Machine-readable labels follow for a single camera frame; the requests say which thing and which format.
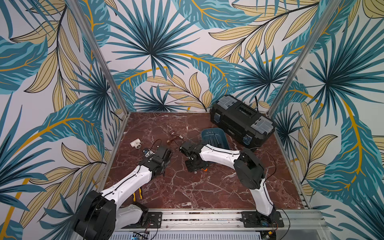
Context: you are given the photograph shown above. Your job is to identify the aluminium front rail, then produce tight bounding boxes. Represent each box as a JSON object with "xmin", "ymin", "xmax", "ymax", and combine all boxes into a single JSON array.
[{"xmin": 109, "ymin": 209, "xmax": 332, "ymax": 240}]

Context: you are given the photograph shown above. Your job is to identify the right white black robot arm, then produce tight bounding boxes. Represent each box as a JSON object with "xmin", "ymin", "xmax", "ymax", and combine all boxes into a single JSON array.
[{"xmin": 179, "ymin": 142, "xmax": 277, "ymax": 227}]

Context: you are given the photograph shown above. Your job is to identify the right aluminium corner post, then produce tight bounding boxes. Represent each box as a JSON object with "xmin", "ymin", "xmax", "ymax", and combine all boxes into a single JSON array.
[{"xmin": 267, "ymin": 0, "xmax": 341, "ymax": 117}]

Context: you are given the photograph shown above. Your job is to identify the aluminium corner post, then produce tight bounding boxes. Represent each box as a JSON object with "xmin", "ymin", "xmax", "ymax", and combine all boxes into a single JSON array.
[
  {"xmin": 68, "ymin": 0, "xmax": 130, "ymax": 117},
  {"xmin": 267, "ymin": 0, "xmax": 341, "ymax": 117}
]

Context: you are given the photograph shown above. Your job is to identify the white pipe tee fitting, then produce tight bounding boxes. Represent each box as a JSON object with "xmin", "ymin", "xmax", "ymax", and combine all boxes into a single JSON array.
[{"xmin": 130, "ymin": 139, "xmax": 142, "ymax": 149}]

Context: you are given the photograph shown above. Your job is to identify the left aluminium corner post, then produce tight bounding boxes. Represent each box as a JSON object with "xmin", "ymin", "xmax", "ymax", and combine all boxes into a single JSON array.
[{"xmin": 68, "ymin": 0, "xmax": 130, "ymax": 117}]

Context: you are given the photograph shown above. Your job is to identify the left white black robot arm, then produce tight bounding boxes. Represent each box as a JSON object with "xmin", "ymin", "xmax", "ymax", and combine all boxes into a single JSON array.
[{"xmin": 72, "ymin": 146, "xmax": 173, "ymax": 240}]

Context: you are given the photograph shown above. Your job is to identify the teal plastic storage box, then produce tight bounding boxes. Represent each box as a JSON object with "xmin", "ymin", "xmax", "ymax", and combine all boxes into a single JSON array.
[{"xmin": 201, "ymin": 128, "xmax": 230, "ymax": 150}]

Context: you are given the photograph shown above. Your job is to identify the black plastic toolbox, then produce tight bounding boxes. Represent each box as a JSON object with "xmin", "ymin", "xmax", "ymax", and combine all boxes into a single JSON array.
[{"xmin": 210, "ymin": 95, "xmax": 277, "ymax": 148}]

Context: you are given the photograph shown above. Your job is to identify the yellow handle pliers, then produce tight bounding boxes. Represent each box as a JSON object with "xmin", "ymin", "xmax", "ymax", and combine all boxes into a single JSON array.
[{"xmin": 133, "ymin": 188, "xmax": 143, "ymax": 202}]

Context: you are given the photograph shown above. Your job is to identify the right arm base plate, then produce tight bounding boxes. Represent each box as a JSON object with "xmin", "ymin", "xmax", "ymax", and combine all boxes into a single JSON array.
[{"xmin": 240, "ymin": 211, "xmax": 285, "ymax": 229}]

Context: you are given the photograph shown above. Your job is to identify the red clear handle screwdriver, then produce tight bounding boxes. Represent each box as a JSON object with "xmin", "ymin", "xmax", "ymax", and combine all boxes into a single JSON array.
[{"xmin": 167, "ymin": 135, "xmax": 184, "ymax": 144}]

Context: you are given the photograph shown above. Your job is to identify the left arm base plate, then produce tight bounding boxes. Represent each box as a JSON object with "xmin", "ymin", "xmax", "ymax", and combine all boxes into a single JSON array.
[{"xmin": 123, "ymin": 212, "xmax": 163, "ymax": 229}]

